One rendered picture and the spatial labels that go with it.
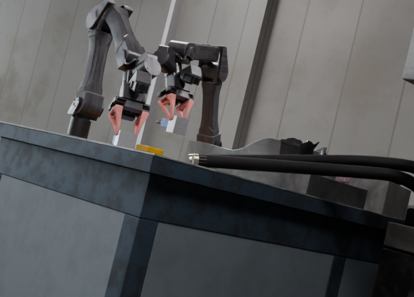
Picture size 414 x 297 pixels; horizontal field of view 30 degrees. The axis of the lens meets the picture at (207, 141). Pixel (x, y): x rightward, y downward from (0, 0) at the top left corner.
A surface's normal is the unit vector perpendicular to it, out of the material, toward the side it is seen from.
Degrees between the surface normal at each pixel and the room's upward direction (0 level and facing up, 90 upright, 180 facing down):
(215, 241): 90
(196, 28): 90
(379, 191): 90
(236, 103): 90
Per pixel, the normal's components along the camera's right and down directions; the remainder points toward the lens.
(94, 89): 0.61, -0.03
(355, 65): -0.65, -0.20
